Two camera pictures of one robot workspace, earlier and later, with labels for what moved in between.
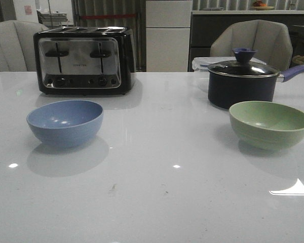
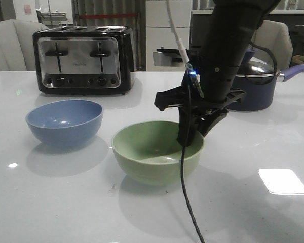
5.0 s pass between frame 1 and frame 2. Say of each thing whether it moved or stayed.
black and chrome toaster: stayed
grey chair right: stayed
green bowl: moved
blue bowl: stayed
